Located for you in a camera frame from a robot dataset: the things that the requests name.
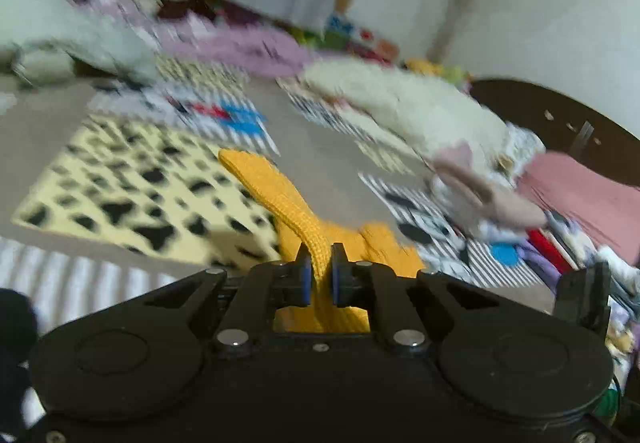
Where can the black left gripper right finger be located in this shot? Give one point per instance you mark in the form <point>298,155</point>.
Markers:
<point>376,289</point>

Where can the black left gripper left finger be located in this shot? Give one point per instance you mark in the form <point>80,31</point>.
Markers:
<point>267,288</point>

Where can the yellow knitted sweater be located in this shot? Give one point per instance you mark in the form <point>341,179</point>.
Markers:
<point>297,226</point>

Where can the purple folded garment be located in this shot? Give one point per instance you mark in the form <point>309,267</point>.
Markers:
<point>543,268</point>

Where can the red folded garment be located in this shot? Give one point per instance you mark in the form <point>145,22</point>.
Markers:
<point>560,260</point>

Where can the pink pillow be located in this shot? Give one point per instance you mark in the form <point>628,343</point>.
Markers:
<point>606,210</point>

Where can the beige pink folded garment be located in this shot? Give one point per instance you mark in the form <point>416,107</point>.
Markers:
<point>490,201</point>

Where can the floral white pillow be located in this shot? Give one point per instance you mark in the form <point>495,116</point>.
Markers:
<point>518,151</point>

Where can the dark wooden headboard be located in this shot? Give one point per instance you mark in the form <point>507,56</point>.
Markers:
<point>564,125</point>

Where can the cream quilted duvet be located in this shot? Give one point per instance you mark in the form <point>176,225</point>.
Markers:
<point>429,113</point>

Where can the Mickey Mouse patterned bed sheet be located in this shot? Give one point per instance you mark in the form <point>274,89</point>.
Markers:
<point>124,240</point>

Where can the yellow green plush toy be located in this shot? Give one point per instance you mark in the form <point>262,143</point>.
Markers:
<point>455,75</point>

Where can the purple crumpled blanket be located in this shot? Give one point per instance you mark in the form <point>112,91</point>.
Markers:
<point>259,50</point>

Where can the colourful foam play mat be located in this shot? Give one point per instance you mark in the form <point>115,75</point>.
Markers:
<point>344,36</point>

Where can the grey puffy jacket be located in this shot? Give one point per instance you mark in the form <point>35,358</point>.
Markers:
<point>30,26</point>

